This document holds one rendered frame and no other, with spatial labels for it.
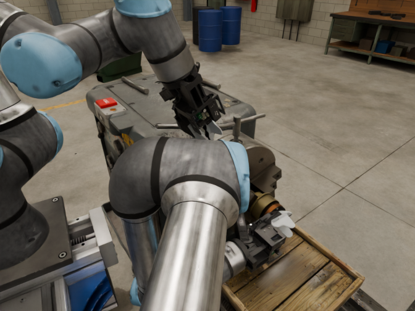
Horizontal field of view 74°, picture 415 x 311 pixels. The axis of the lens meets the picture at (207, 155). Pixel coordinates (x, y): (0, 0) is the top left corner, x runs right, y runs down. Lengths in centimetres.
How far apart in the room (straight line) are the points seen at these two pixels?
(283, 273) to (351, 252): 139
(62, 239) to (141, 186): 32
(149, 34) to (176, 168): 21
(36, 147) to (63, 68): 34
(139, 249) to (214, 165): 27
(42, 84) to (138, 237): 32
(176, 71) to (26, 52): 22
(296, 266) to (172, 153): 66
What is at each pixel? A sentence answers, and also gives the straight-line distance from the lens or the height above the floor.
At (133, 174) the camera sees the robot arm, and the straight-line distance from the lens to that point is 43.
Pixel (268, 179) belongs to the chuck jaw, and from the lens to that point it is 88.
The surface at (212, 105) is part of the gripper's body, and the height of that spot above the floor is 144.
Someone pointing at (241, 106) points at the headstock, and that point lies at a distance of 101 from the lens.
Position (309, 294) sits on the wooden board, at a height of 89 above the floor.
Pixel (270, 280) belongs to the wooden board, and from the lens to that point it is 92.
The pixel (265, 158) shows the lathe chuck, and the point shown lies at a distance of 88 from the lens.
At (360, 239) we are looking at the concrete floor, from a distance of 242.
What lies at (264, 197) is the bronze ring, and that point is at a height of 112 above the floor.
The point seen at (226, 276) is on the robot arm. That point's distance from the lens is 67.
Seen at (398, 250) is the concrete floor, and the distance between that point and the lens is 248.
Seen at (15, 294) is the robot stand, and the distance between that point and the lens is 79.
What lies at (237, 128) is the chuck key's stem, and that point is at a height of 129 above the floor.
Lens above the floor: 166
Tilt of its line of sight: 34 degrees down
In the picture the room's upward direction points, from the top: straight up
